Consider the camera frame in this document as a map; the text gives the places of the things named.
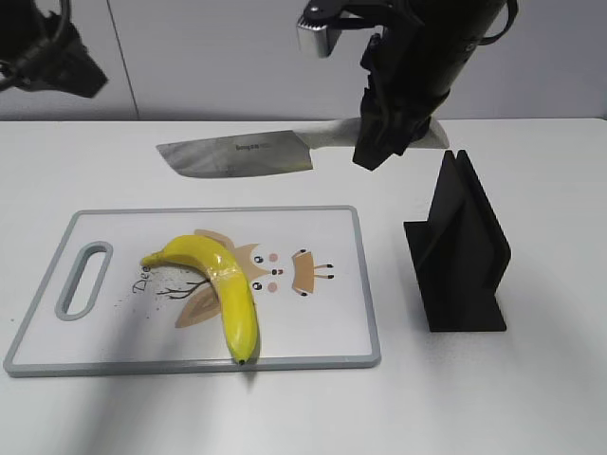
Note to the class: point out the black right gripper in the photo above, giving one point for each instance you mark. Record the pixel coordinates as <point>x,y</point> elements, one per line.
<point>412,68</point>

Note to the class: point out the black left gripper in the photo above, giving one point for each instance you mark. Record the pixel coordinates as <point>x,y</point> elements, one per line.
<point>45,52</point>

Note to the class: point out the white-handled cleaver knife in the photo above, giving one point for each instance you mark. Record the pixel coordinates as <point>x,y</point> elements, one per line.
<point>258,154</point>

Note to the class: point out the yellow plastic banana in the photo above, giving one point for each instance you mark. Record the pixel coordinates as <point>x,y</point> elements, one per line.
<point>228,281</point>

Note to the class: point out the black knife stand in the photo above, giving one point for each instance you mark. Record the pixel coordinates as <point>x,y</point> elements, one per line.
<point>460,252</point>

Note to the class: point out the white grey cutting board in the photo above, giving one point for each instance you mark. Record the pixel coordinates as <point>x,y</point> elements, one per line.
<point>98,311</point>

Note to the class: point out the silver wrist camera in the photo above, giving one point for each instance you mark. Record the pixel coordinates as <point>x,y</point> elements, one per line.
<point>322,23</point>

